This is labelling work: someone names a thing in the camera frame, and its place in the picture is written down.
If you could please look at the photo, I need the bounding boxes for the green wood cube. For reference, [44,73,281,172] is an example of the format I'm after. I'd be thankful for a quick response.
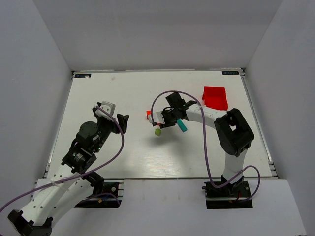
[155,128,161,136]

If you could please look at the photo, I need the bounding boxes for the left blue table sticker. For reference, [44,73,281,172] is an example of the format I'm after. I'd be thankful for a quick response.
[74,74,91,78]

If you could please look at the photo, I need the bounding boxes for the red plastic bin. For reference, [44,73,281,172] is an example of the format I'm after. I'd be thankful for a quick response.
[202,86,228,111]

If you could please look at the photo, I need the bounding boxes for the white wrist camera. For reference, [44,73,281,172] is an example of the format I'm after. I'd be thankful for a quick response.
[94,101,116,120]
[148,112,165,126]

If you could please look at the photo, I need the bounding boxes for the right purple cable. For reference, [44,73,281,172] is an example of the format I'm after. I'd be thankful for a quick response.
[150,90,261,203]

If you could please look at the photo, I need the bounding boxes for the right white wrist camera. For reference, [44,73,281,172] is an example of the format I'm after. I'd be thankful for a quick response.
[148,112,165,126]

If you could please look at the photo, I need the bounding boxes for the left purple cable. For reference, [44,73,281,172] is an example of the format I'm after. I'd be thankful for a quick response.
[0,105,125,212]

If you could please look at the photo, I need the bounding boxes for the teal flat wood block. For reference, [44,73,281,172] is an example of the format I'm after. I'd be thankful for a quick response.
[176,119,188,132]

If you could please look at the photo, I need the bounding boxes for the red rectangular wood block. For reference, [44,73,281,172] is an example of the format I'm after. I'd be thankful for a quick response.
[146,111,151,120]

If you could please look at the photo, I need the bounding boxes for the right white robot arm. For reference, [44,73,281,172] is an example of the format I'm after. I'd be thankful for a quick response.
[151,90,254,189]

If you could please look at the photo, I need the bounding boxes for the blue table sticker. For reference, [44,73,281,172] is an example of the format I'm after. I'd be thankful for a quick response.
[74,74,91,78]
[222,71,239,75]

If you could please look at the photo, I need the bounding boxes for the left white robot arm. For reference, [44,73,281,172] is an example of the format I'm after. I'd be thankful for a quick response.
[8,102,129,236]

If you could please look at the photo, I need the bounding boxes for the right blue table sticker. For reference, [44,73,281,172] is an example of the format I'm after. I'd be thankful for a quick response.
[222,71,239,75]

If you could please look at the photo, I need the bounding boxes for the purple cable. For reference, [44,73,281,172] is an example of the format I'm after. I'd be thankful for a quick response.
[0,105,125,212]
[150,90,261,203]

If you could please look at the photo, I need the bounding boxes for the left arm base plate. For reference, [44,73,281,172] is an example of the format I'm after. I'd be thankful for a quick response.
[75,180,124,209]

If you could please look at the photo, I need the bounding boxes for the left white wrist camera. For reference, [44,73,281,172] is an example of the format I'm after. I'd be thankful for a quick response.
[94,101,116,120]

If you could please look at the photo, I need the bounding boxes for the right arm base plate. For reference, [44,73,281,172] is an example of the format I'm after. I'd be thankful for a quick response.
[202,181,253,209]

